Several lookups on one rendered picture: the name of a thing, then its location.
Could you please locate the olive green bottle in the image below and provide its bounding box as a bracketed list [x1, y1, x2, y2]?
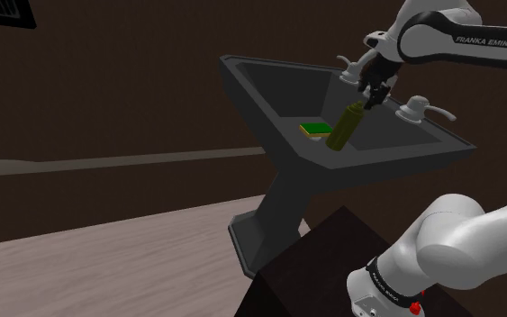
[325, 100, 366, 152]

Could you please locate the green and yellow sponge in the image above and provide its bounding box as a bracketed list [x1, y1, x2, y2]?
[298, 122, 334, 140]

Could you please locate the dark robot stand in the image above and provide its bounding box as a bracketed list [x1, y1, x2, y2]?
[233, 204, 474, 317]

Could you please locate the grey tap handle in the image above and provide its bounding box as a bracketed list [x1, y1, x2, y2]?
[336, 49, 379, 86]
[395, 95, 457, 125]

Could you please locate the dark grey pedestal sink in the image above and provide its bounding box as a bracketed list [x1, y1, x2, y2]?
[219, 54, 477, 280]

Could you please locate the dark wall picture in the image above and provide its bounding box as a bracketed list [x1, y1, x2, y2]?
[0, 0, 38, 30]

